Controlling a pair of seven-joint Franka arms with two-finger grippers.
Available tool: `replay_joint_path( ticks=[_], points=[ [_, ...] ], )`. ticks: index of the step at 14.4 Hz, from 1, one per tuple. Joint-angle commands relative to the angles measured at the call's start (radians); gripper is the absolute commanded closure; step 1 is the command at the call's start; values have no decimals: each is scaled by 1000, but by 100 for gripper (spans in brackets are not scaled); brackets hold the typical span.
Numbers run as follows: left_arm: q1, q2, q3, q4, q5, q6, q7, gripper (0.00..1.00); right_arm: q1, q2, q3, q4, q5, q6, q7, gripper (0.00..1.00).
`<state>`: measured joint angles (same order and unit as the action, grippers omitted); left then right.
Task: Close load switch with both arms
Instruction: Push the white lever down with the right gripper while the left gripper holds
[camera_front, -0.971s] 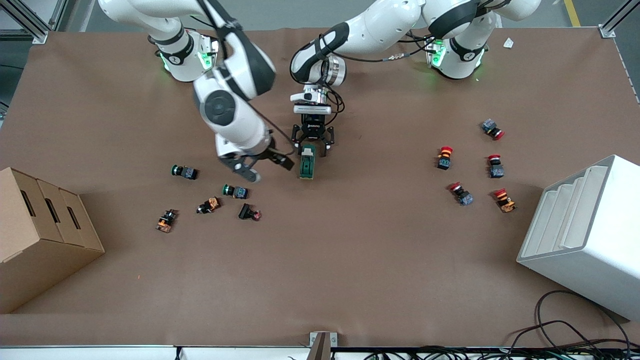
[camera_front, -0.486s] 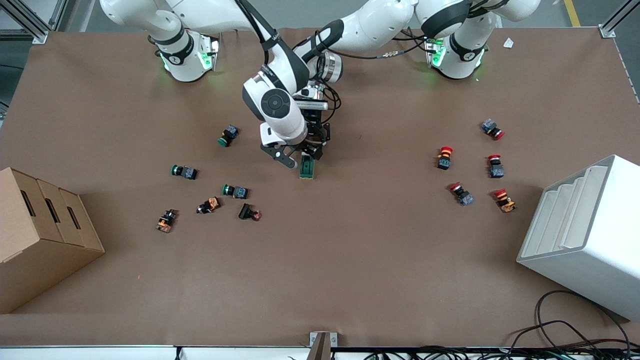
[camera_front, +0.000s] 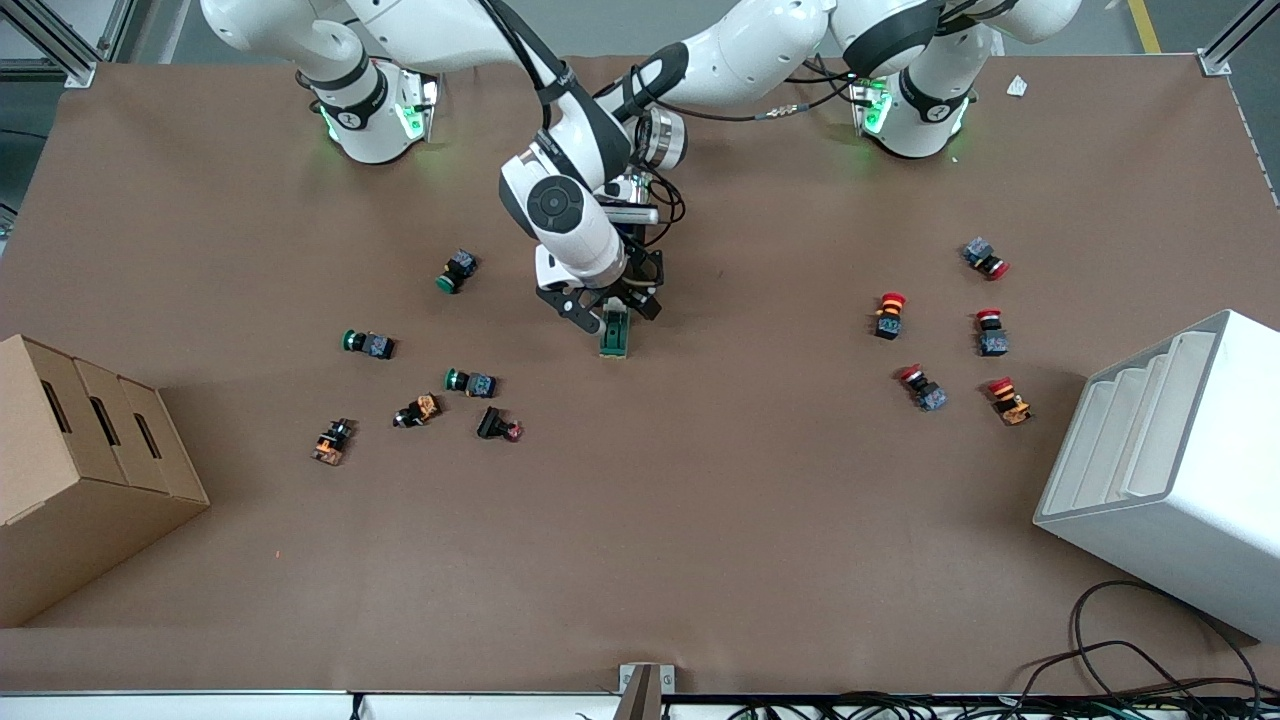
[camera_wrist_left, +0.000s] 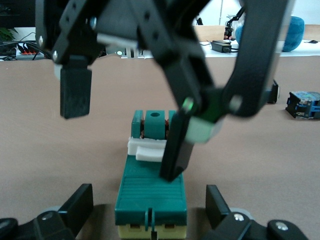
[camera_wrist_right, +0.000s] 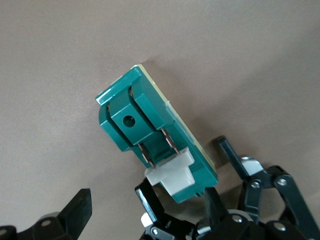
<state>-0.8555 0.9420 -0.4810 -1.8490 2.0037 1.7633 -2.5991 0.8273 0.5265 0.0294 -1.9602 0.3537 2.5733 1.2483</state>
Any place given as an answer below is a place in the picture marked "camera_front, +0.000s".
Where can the white paper scrap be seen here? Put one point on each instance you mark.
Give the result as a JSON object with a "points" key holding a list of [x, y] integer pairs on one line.
{"points": [[1017, 86]]}

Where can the black orange push button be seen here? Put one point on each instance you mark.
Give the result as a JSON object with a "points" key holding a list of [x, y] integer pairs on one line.
{"points": [[330, 445], [420, 409]]}

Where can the white stepped rack box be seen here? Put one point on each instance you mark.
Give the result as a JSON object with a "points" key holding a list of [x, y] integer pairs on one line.
{"points": [[1180, 530]]}

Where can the red blue push button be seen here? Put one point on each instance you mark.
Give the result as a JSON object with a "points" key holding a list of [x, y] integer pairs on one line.
{"points": [[980, 252], [930, 397], [992, 342]]}

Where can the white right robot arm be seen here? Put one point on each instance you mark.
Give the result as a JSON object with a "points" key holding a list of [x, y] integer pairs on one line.
{"points": [[450, 30]]}

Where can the grey metal bracket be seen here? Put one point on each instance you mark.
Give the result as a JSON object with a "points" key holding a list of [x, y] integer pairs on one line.
{"points": [[640, 690]]}

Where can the brown cardboard box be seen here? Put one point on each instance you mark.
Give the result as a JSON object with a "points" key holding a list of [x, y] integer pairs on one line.
{"points": [[80, 520]]}

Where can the black red push button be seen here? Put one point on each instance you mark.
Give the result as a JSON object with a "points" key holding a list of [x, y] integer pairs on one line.
{"points": [[492, 423]]}

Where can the aluminium frame profile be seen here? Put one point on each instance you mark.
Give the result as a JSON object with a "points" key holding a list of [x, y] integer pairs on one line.
{"points": [[1215, 60], [60, 55]]}

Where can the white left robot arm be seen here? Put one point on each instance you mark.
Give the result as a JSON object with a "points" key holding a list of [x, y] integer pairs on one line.
{"points": [[760, 50]]}

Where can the silver base connector bracket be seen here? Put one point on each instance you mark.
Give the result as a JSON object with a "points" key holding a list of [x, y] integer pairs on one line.
{"points": [[430, 100]]}

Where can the green push button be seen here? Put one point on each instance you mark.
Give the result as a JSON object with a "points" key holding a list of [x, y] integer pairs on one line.
{"points": [[478, 384], [458, 268], [375, 346]]}

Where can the red orange mushroom button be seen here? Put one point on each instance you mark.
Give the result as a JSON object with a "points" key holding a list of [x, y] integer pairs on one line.
{"points": [[1012, 406], [888, 318]]}

